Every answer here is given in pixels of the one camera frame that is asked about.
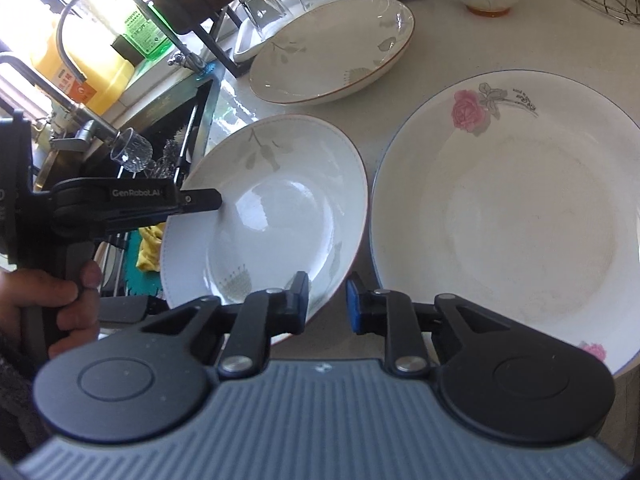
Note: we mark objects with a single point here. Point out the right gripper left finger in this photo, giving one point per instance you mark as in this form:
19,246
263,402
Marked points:
236,338

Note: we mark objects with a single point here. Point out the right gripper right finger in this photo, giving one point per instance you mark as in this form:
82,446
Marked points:
417,336

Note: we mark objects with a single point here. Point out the leaf pattern plate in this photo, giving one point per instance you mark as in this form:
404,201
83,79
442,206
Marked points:
294,198
332,52

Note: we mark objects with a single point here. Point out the rose pattern white plate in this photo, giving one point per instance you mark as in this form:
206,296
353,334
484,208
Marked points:
518,190

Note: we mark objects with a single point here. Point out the steel kitchen faucet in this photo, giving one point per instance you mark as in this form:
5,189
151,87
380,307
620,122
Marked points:
22,23

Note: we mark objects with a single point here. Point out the person left hand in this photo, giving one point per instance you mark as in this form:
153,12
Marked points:
76,306

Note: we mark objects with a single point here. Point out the teal silicone mat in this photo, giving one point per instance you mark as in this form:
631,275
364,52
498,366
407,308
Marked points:
138,283

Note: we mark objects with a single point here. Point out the yellow cloth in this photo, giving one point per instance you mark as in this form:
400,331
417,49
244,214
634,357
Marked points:
149,249

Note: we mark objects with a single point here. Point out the stemmed glass on sink rack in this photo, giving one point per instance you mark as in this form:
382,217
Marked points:
131,151

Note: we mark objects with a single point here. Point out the black sink drain rack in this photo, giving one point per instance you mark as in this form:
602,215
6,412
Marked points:
177,126

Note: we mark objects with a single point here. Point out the yellow detergent bottle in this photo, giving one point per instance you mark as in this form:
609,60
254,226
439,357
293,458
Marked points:
80,70

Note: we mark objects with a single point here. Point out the green dish soap bottle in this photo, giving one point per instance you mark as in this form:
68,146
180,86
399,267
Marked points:
137,39

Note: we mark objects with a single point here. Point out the leaf pattern plate by rack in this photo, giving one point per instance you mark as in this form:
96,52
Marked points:
332,52

